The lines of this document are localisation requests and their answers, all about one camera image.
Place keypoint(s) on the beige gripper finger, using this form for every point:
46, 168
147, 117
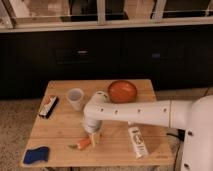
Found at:
95, 138

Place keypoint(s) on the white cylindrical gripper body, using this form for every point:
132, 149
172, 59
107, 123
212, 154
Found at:
91, 125

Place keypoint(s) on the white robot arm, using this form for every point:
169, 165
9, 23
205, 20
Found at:
194, 117

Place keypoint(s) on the white ceramic cup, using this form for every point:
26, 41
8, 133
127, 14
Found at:
75, 98

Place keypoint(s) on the orange bowl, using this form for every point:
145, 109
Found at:
122, 91

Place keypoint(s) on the white squeeze bottle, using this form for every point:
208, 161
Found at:
137, 141

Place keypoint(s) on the blue sponge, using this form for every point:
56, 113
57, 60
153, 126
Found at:
36, 155

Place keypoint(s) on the dark cabinet with drawers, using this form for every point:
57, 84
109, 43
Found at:
171, 57

